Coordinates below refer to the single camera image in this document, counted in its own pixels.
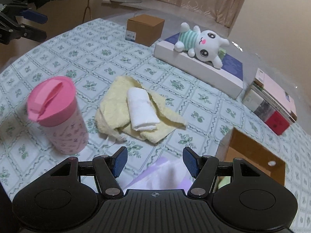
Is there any small brown cardboard box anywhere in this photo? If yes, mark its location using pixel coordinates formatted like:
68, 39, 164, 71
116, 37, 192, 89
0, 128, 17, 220
125, 14, 165, 47

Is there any green floral tablecloth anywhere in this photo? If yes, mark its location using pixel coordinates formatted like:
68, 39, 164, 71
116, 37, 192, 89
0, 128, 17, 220
0, 17, 311, 233

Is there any light green cloth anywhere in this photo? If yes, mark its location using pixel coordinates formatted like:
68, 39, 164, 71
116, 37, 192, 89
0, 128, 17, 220
218, 176, 231, 189

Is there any white bunny plush toy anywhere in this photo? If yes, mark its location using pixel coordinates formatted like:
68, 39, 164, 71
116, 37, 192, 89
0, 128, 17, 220
174, 22, 230, 69

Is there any pink lidded tumbler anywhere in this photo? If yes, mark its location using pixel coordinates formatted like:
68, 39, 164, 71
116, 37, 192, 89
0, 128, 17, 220
27, 76, 89, 155

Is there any purple white cloth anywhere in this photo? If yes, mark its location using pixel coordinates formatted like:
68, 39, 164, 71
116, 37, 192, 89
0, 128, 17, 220
123, 157, 192, 191

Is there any yellow terry towel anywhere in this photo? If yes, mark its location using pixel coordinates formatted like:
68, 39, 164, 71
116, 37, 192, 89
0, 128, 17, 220
95, 76, 187, 144

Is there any white towel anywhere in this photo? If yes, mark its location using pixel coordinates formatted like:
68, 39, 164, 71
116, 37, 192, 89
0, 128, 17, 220
127, 87, 160, 131

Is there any stack of books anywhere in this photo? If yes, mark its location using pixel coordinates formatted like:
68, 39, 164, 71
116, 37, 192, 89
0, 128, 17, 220
242, 69, 297, 136

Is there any white and blue flat box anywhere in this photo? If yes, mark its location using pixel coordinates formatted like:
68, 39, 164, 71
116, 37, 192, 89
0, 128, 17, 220
154, 34, 244, 99

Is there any open brown cardboard box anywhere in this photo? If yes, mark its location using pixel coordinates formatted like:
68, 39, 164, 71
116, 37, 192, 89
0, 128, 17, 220
216, 128, 286, 185

